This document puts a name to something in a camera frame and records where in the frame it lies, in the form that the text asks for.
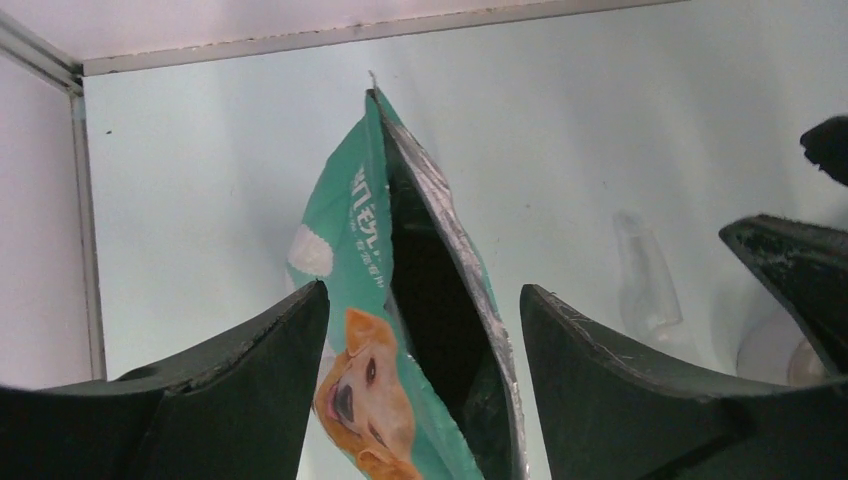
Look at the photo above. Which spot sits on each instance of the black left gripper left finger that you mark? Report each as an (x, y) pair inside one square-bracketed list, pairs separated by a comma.
[(235, 406)]

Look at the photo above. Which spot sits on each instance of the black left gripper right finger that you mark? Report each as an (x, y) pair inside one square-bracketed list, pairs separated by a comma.
[(611, 407)]

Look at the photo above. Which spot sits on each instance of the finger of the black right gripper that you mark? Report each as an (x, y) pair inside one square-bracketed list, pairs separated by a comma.
[(804, 267), (825, 146)]

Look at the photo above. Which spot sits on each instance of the clear plastic scoop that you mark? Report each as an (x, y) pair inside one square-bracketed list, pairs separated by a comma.
[(648, 302)]

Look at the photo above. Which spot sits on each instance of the green pet food bag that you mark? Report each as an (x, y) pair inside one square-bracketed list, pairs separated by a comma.
[(417, 377)]

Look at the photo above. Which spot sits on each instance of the white double bowl stand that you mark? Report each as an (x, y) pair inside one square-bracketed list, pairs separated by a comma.
[(776, 351)]

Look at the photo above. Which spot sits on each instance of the aluminium frame rail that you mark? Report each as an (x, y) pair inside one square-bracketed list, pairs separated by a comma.
[(65, 42)]

